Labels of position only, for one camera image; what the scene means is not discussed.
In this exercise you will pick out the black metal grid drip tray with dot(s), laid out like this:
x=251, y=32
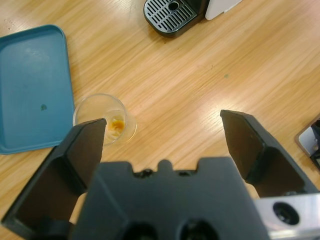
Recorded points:
x=170, y=20

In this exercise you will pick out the white capsule coffee machine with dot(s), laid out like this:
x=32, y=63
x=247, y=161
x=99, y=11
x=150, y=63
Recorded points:
x=220, y=7

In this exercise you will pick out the blue rectangular plastic tray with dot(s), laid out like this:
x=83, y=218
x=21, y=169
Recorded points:
x=32, y=87

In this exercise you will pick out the clear glass cup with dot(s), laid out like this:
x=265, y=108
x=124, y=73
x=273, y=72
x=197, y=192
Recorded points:
x=100, y=107

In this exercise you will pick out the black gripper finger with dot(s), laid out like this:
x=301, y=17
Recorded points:
x=62, y=175
x=255, y=150

